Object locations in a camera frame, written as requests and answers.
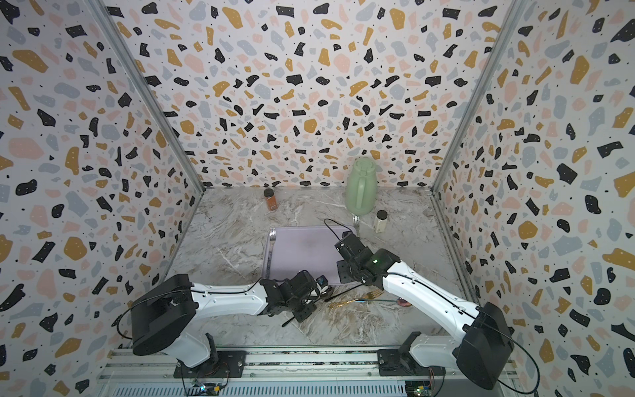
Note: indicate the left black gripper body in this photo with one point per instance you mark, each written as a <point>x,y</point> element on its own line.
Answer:
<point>303,310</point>

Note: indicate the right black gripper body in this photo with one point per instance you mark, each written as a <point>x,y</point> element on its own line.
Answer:
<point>348,273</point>

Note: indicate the black spoon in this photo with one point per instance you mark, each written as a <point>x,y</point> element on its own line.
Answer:
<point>287,321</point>
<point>335,296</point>

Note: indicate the lilac placemat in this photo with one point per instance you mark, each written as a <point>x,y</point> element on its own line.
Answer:
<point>289,250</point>

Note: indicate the iridescent spoon blue handle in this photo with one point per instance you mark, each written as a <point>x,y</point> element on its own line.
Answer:
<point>400,302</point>

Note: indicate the gold fork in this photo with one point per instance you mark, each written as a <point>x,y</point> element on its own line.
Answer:
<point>372,295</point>

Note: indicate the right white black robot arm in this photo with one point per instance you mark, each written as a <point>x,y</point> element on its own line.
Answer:
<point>479,343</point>

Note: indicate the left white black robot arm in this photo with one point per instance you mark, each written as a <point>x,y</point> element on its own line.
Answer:
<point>163,320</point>

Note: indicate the white shaker jar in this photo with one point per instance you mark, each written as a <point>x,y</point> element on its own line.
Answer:
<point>381,221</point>

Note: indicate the green plastic pitcher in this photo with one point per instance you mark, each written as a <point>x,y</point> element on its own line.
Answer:
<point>362,187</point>

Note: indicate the orange spice jar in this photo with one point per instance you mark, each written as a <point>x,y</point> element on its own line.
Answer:
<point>270,198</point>

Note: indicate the aluminium rail frame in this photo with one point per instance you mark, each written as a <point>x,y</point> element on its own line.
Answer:
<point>286,371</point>

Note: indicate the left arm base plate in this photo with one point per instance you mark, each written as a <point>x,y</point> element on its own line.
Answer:
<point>211,363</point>

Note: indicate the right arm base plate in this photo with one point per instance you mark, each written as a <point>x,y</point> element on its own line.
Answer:
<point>393,363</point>

